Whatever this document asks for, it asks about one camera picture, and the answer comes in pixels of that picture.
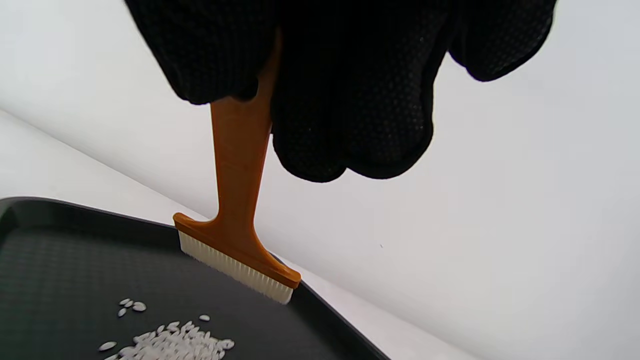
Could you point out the person's right hand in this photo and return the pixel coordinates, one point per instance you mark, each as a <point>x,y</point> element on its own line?
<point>350,75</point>

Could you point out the pile of white rice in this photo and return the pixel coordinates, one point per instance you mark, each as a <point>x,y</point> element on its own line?
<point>175,345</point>

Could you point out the black food tray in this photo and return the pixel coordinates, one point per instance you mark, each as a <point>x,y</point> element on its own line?
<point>75,270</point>

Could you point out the orange brush white bristles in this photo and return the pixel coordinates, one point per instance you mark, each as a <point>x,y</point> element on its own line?
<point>237,175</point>

